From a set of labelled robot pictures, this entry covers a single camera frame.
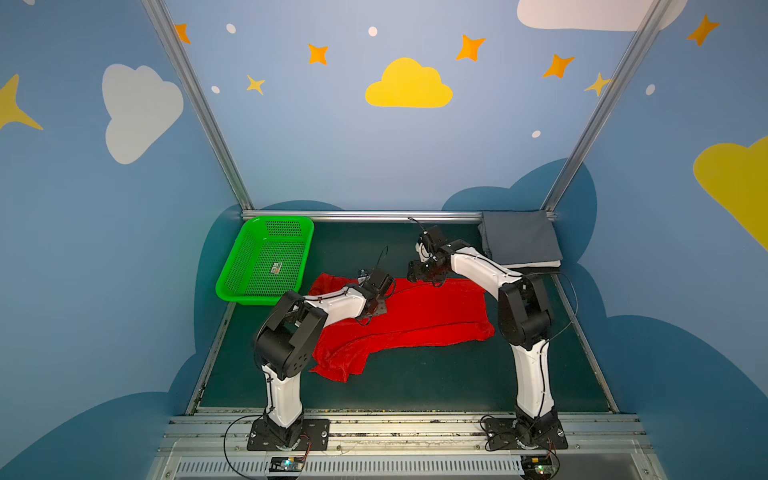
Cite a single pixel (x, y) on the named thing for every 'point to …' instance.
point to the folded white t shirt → (555, 263)
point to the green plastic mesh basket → (268, 262)
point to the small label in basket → (276, 267)
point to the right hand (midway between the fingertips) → (417, 273)
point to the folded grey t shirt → (519, 237)
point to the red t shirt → (423, 313)
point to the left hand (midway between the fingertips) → (379, 306)
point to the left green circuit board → (286, 464)
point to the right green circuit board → (536, 467)
